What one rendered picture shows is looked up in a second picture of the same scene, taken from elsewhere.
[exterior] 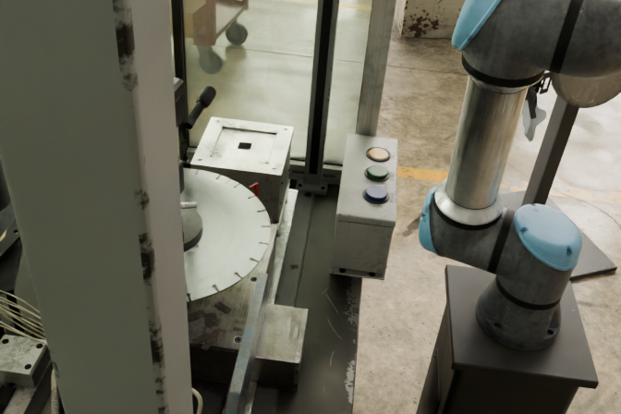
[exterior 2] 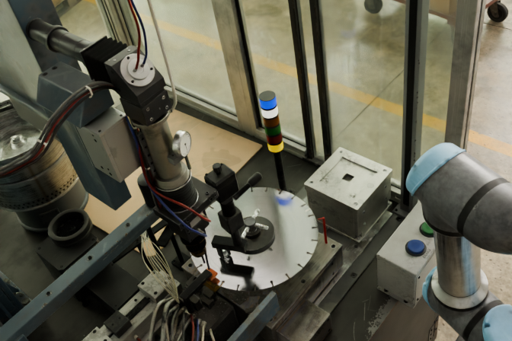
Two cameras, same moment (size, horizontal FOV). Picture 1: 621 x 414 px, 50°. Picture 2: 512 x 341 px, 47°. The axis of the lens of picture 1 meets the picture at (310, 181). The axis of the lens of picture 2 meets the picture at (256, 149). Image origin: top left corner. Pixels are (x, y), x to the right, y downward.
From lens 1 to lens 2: 0.67 m
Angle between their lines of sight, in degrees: 35
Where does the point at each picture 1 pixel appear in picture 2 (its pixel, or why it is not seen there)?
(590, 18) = (478, 215)
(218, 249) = (271, 260)
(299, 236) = (372, 251)
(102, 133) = not seen: outside the picture
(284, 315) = (312, 312)
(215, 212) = (286, 231)
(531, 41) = (443, 214)
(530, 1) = (445, 186)
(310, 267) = (366, 278)
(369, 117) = not seen: hidden behind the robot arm
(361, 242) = (395, 278)
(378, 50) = (453, 135)
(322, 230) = not seen: hidden behind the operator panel
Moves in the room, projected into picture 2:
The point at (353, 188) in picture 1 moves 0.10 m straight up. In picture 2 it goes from (402, 237) to (403, 211)
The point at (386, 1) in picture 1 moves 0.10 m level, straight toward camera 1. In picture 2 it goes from (458, 103) to (436, 126)
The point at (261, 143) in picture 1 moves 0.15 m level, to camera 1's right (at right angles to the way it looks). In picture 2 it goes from (361, 178) to (411, 198)
